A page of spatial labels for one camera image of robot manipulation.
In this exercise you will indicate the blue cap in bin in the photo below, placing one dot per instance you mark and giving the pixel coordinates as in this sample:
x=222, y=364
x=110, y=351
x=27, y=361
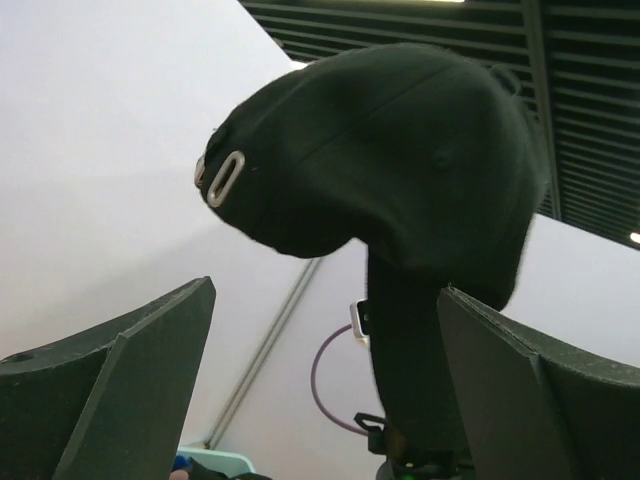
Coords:
x=182, y=463

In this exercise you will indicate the light teal plastic bin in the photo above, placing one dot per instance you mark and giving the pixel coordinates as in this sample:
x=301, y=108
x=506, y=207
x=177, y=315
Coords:
x=213, y=464

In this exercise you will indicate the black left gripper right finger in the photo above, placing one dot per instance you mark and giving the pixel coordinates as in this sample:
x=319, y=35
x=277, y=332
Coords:
x=533, y=406

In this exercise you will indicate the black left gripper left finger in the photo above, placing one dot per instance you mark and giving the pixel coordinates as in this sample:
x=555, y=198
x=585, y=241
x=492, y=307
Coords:
x=109, y=402

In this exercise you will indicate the black baseball cap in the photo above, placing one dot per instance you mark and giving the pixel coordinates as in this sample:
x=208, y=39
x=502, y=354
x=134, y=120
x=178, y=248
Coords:
x=430, y=159

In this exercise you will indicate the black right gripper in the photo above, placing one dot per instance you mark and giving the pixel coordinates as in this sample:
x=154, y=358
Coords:
x=413, y=381

